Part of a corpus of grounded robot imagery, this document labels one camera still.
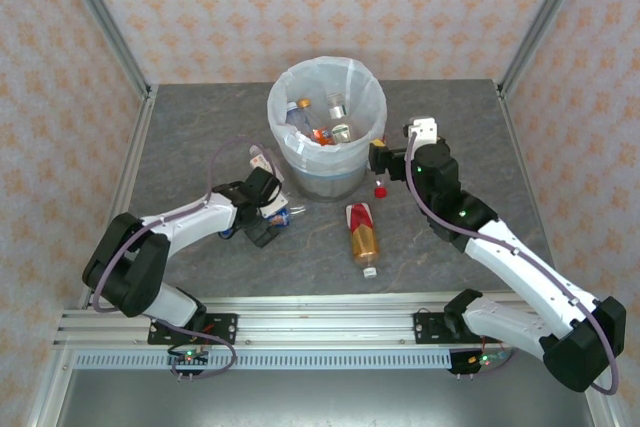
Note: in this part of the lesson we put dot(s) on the clear bottle blue label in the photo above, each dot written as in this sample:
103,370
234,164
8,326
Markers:
280,217

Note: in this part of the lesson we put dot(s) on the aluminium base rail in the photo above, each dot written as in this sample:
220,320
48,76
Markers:
325,322

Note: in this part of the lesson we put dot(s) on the clear bottle green label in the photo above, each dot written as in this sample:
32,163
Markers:
341,133

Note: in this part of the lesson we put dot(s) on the aluminium lower frame bar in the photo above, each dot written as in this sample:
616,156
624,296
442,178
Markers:
607,412
47,397

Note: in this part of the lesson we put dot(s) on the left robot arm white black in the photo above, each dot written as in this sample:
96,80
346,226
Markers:
185,227

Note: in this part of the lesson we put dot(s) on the white lined trash bin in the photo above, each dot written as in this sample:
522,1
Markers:
285,97

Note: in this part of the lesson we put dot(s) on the black controller board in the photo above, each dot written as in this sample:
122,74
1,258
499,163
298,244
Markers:
475,362
189,359

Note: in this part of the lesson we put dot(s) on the aluminium frame post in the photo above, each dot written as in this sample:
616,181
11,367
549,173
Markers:
105,22
545,22

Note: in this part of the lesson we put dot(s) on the amber tea bottle red label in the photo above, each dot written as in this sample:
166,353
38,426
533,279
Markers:
362,242

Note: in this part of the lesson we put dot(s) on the red bottle cap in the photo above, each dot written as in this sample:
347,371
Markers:
381,191

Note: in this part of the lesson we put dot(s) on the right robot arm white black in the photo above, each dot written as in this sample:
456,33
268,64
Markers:
525,267

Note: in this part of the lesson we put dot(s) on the aluminium table side rail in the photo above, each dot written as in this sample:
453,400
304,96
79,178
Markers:
517,147
132,157

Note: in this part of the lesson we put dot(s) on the clear plastic bin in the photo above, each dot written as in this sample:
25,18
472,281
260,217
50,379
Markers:
325,187

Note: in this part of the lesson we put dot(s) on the clear bottle orange label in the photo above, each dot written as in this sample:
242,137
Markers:
322,136

